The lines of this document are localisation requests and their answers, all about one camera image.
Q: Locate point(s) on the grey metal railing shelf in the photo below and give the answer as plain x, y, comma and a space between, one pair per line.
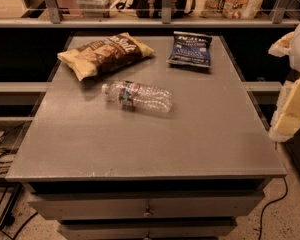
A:
121, 14

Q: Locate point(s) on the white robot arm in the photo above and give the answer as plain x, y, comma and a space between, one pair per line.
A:
294, 56

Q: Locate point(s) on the printed snack bag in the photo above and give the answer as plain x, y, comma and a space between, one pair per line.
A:
232, 9

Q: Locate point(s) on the black backpack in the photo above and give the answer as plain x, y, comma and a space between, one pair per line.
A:
153, 8

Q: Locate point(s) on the grey drawer cabinet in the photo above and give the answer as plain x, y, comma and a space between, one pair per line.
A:
95, 166

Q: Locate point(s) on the metal drawer knob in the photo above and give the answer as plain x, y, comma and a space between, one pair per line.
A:
147, 213

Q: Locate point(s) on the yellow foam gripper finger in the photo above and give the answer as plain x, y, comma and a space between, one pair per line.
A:
285, 121
281, 47

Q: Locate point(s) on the dark blue chip bag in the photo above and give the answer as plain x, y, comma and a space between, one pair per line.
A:
191, 49

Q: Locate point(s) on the yellow brown chip bag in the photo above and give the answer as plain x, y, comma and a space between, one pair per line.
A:
106, 55

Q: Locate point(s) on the clear plastic water bottle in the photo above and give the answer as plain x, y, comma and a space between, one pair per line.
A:
133, 94

